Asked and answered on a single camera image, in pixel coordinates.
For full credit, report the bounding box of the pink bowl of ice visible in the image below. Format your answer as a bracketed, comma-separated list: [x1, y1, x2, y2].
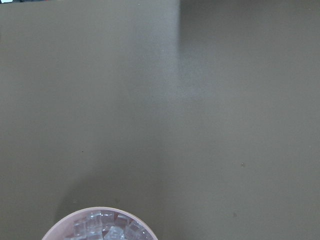
[43, 206, 158, 240]

